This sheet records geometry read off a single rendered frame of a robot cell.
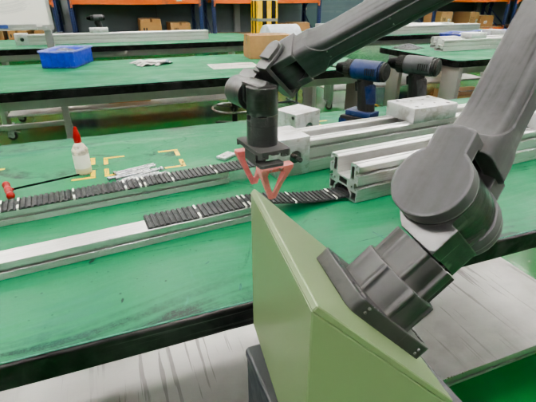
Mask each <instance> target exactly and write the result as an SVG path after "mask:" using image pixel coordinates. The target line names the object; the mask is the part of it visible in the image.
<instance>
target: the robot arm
mask: <svg viewBox="0 0 536 402"><path fill-rule="evenodd" d="M453 1H455V0H365V1H363V2H362V3H360V4H359V5H357V6H354V7H353V8H352V9H350V10H348V11H346V12H344V13H343V14H341V15H339V16H338V17H336V18H334V19H333V20H331V21H329V22H326V23H324V24H322V25H320V26H316V27H313V28H309V29H307V30H304V31H303V32H301V33H299V34H298V35H295V33H292V34H290V35H289V36H287V37H285V38H283V39H282V40H281V41H277V40H275V41H272V42H271V43H270V44H269V45H268V46H267V47H266V48H265V49H264V50H263V52H262V53H261V55H260V58H261V60H260V61H259V62H258V64H257V65H256V66H255V67H254V68H253V69H248V68H245V69H243V70H242V71H241V72H240V74H238V75H234V76H232V77H230V78H229V79H228V81H227V82H226V84H225V89H224V92H225V96H226V98H227V99H228V100H229V101H230V102H231V103H232V104H236V105H237V106H239V107H241V108H244V109H246V127H247V136H242V137H237V145H239V144H241V145H242V146H243V147H244V148H238V149H235V150H234V153H235V155H236V156H237V158H238V161H239V162H240V164H241V165H242V168H243V170H244V171H245V173H246V175H247V177H248V179H249V181H250V183H251V184H256V183H258V180H259V177H260V180H261V181H262V185H263V187H264V189H265V192H266V194H267V197H268V199H275V198H276V197H277V194H278V192H279V190H280V188H281V186H282V184H283V182H284V181H285V179H286V177H287V176H288V175H289V173H290V171H291V170H292V168H293V167H294V163H292V162H291V161H289V160H287V161H281V160H279V159H277V160H270V161H266V160H268V159H269V155H271V156H276V155H279V154H280V153H281V156H289V155H290V147H288V146H287V145H285V144H283V143H282V142H280V141H279V140H278V92H280V93H281V94H282V95H283V96H286V97H290V98H294V96H295V95H296V93H297V92H298V90H299V89H300V88H301V87H302V86H303V85H306V84H308V83H310V82H311V81H313V78H314V77H315V76H317V75H319V74H321V73H323V72H325V71H326V70H327V69H328V68H329V67H330V66H331V65H333V64H334V63H336V62H337V61H339V60H340V59H342V58H343V57H346V56H348V55H349V54H351V53H353V52H355V51H357V50H359V49H361V48H363V47H365V46H367V45H369V44H371V43H373V42H375V41H377V40H378V39H380V38H382V37H384V36H386V35H388V34H390V33H392V32H394V31H396V30H398V29H400V28H402V27H404V26H406V25H408V24H410V23H411V22H414V21H415V20H417V19H419V18H422V17H423V16H425V15H427V14H430V13H431V12H433V11H435V10H438V9H439V8H441V7H443V6H445V5H447V4H448V3H450V2H453ZM535 110H536V0H522V2H521V4H520V6H519V8H518V10H517V11H516V13H515V15H514V17H513V19H512V21H511V22H510V24H509V26H508V28H507V30H506V32H505V33H504V35H503V37H502V40H501V41H500V42H499V45H498V47H497V49H496V50H495V52H494V54H493V56H492V58H491V59H490V61H489V63H488V65H487V67H486V69H485V70H484V72H483V75H482V76H481V78H480V80H479V82H478V84H477V85H476V87H475V89H474V91H473V93H472V94H471V97H470V99H469V100H468V102H467V103H466V105H465V107H464V108H463V111H462V112H461V113H460V114H459V116H458V118H457V119H456V121H455V123H454V124H453V125H442V126H439V127H437V129H436V131H435V132H434V134H433V136H432V138H431V139H430V141H429V143H428V146H427V147H426V148H422V149H420V150H418V151H416V152H414V153H412V154H411V155H410V156H409V157H407V158H406V159H405V160H404V161H403V162H402V163H401V164H400V166H399V167H398V168H397V169H396V171H395V173H394V175H393V177H392V182H391V195H392V199H393V201H394V203H395V204H396V205H397V206H398V207H399V209H400V220H401V226H402V227H403V228H404V229H405V230H406V231H407V232H408V233H409V234H410V235H411V236H412V237H413V238H411V237H410V236H409V235H408V234H407V233H406V232H405V231H403V230H402V229H401V228H400V227H399V226H397V227H396V228H395V229H394V230H393V231H392V232H391V233H390V234H389V235H388V236H387V237H386V238H385V239H383V240H382V241H381V242H380V243H379V244H378V245H377V246H376V247H374V246H373V245H369V246H368V247H367V248H366V249H365V250H364V251H363V252H362V253H361V254H360V255H359V256H358V257H357V258H355V259H354V260H353V261H352V262H351V263H350V264H348V263H347V262H346V261H345V260H344V259H342V258H341V257H340V256H338V255H337V254H336V253H335V252H333V251H332V250H331V249H330V248H328V247H327V248H326V249H325V250H324V251H323V252H322V253H320V254H319V255H318V256H317V260H318V261H319V263H320V265H321V267H322V268H323V270H324V271H325V273H326V274H327V276H328V277H329V280H330V281H331V282H332V283H333V286H334V287H335V289H336V290H337V292H338V293H339V295H340V296H341V298H342V300H343V302H344V303H345V304H346V305H347V306H348V307H349V309H350V310H351V311H352V312H353V313H355V314H356V315H357V316H358V317H360V318H361V319H362V320H364V321H365V322H367V323H368V324H369V325H371V326H372V327H373V328H374V329H376V330H377V331H379V332H380V333H382V334H383V335H384V336H386V337H387V338H388V339H389V340H391V341H392V342H394V343H395V344H396V345H398V346H399V347H401V348H402V349H403V350H404V351H406V352H407V353H409V354H410V355H411V356H413V357H414V358H416V359H417V358H419V357H420V356H421V355H422V354H423V353H425V352H426V351H427V350H428V347H427V345H426V344H425V343H424V341H423V340H422V339H421V337H420V336H419V335H418V333H417V332H416V331H415V330H414V329H413V327H414V326H415V325H416V324H418V323H419V322H420V321H421V320H422V319H423V318H424V317H426V316H427V315H428V314H429V313H430V312H431V311H432V310H433V308H432V304H431V303H430V301H431V300H432V299H434V298H435V297H436V296H437V295H438V294H439V293H440V292H442V291H443V290H444V289H445V288H446V287H447V286H449V285H450V284H451V283H452V282H453V281H454V279H453V277H452V275H453V274H454V273H456V272H457V271H458V270H459V269H460V268H461V267H462V266H464V265H465V264H466V263H467V262H468V261H469V260H470V259H471V258H473V257H475V256H477V255H480V254H482V253H484V252H485V251H487V250H489V249H490V248H491V247H492V246H493V245H494V244H495V243H496V242H497V241H498V239H499V237H500V235H501V233H502V231H503V215H502V211H501V208H500V206H499V204H498V202H497V201H498V199H499V196H500V195H501V193H502V191H503V188H504V187H505V183H504V182H505V180H506V178H507V176H508V174H509V172H510V170H511V167H512V165H513V162H514V158H515V154H516V150H517V148H518V145H519V143H520V141H521V139H522V136H523V134H524V132H525V131H526V127H527V125H528V124H529V122H530V119H531V117H532V116H533V115H534V112H535ZM245 158H247V159H248V160H249V161H250V162H251V163H253V164H254V165H256V171H255V174H254V176H252V174H251V171H250V169H249V167H248V165H247V162H246V160H245ZM276 171H281V172H280V175H279V177H278V180H277V183H276V184H275V187H274V190H273V191H271V188H270V183H269V180H268V175H269V173H272V172H276Z"/></svg>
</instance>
